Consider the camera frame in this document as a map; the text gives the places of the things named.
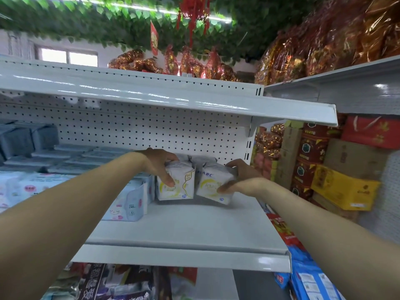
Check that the person's left hand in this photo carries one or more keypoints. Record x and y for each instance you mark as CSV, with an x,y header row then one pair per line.
x,y
154,162

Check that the person's right hand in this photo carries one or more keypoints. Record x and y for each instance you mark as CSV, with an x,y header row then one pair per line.
x,y
248,182

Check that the person's right thumb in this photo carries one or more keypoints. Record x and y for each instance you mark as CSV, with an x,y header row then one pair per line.
x,y
226,188

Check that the person's left thumb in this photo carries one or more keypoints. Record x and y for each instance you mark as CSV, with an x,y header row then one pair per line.
x,y
167,179

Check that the white packet with yellow print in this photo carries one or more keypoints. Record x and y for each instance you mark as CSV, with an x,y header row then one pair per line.
x,y
211,184
182,184

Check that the person's left forearm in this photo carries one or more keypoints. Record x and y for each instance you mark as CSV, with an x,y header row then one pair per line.
x,y
68,215

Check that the person's right forearm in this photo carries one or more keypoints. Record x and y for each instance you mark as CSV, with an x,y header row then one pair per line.
x,y
328,240

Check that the grey packets behind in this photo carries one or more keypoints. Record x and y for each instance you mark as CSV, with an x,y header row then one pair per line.
x,y
200,159

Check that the light blue pink print packet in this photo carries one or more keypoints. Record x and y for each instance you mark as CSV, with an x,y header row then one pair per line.
x,y
128,206

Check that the white pegboard back panel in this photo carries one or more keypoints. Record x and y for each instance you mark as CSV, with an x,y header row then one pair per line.
x,y
140,131

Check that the white metal lower shelf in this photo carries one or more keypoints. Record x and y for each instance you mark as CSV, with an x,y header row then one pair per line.
x,y
193,234

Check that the small heap of foil bags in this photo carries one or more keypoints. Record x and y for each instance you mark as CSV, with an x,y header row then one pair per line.
x,y
268,142

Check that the pile of red packets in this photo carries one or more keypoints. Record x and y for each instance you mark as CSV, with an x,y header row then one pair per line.
x,y
284,229

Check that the tan cardboard box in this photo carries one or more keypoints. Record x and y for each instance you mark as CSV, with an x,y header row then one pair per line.
x,y
289,153

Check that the white metal upper shelf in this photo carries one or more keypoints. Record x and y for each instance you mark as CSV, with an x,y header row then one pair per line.
x,y
156,90

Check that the stack of dark red boxes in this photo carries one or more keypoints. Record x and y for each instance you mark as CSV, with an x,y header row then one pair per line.
x,y
311,153

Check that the mixed packets on bottom shelf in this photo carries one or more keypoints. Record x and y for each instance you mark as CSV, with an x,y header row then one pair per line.
x,y
125,284

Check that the yellow cardboard box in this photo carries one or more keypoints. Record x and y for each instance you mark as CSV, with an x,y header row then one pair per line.
x,y
340,190

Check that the row of red gold foil packages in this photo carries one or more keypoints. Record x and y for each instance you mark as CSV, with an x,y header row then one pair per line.
x,y
187,67

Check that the pile of blue packets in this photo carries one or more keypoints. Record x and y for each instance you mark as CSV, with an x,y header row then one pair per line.
x,y
309,281

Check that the brown cardboard box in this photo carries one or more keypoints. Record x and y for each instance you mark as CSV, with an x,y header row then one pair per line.
x,y
353,159

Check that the stack of grey blue packets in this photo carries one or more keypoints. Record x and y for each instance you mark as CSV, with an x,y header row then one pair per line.
x,y
40,146

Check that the small red hanging banner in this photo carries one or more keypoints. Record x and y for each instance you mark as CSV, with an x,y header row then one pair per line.
x,y
154,39

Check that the white metal side shelf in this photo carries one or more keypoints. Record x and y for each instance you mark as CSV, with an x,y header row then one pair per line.
x,y
343,87

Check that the red gift box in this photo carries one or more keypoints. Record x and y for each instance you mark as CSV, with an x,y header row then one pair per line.
x,y
372,131

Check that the white pegboard side panel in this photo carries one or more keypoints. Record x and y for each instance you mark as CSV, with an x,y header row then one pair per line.
x,y
384,199

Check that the window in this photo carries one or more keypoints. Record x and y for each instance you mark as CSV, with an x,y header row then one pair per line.
x,y
67,56

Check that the ceiling light tube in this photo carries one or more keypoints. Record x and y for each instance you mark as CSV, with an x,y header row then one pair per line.
x,y
162,10

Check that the red hanging ornament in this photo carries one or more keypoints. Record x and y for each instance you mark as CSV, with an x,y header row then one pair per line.
x,y
192,12

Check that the green leaf garland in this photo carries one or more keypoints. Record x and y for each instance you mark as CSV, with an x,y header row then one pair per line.
x,y
93,21

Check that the pile of large foil packages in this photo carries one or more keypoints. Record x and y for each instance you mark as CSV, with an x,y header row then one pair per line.
x,y
337,37

